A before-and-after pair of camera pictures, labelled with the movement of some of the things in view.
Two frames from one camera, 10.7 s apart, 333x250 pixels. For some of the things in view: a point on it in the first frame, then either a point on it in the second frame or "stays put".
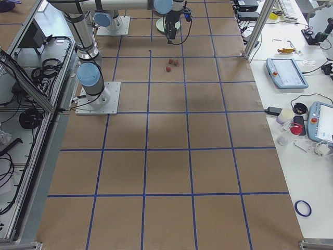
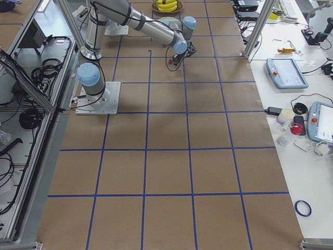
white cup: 285,115 stays put
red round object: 295,128 stays put
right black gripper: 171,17 → 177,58
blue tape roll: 297,210 stays put
